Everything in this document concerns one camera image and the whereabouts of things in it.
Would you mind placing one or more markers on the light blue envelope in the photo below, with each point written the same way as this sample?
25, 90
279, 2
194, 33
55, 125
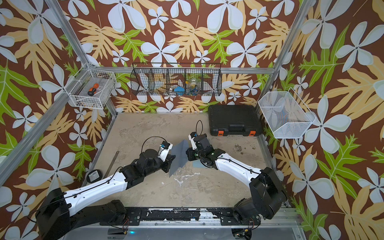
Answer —
198, 164

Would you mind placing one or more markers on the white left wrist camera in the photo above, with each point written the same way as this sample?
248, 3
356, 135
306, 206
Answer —
165, 148

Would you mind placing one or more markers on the black plastic tool case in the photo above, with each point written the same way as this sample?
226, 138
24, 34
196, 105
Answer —
234, 120

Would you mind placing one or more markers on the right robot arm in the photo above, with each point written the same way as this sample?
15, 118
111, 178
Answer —
267, 192

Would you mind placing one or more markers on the aluminium frame post left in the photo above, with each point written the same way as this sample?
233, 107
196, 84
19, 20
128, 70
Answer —
77, 47

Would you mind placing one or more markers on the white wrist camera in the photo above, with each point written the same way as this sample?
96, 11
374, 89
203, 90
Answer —
192, 136
165, 148

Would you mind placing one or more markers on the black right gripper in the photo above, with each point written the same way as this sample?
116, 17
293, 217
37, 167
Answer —
190, 151

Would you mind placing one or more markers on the metal ruler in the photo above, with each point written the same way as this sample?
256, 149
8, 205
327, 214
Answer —
107, 173

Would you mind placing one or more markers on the aluminium frame post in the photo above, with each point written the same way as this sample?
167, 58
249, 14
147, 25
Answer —
293, 33
77, 47

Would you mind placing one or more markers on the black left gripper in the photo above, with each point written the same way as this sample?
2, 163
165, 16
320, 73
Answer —
168, 162

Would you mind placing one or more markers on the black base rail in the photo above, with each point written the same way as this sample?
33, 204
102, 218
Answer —
225, 216

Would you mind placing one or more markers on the red black screwdriver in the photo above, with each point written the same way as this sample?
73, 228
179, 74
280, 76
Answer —
93, 90

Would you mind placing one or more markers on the blue object in basket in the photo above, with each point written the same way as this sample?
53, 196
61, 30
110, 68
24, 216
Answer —
179, 91

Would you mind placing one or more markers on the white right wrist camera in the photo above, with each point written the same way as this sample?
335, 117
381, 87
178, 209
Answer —
192, 136

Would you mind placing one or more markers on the white wire basket left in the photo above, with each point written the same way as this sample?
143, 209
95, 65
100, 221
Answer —
83, 80

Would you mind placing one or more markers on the black wire basket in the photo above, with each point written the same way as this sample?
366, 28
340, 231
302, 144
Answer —
162, 79

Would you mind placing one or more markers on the aluminium frame post right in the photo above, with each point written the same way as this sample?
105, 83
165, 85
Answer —
293, 33

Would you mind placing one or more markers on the white mesh basket right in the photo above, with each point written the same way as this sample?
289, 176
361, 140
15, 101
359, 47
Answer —
286, 114

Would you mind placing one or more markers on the clear plastic bottle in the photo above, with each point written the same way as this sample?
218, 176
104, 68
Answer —
194, 87

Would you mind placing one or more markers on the black round tape measure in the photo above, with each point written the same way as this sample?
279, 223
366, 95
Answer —
94, 176

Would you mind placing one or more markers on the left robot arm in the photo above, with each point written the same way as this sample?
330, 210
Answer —
63, 212

